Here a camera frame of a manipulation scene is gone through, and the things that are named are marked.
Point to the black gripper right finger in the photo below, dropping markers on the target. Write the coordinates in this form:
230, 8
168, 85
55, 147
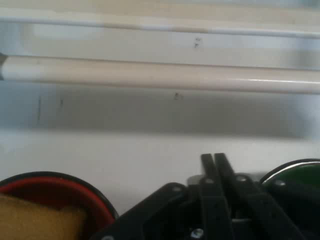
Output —
240, 197

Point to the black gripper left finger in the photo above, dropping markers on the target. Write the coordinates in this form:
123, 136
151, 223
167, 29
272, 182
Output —
210, 200

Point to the green bowl with black rim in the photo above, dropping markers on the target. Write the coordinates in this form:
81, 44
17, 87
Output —
307, 175

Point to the thick white round bar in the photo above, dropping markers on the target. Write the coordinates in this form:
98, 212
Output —
160, 75

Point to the red bowl with black rim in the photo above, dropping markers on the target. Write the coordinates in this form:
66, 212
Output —
50, 189

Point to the yellow sponge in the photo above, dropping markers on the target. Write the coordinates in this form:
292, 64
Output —
37, 217

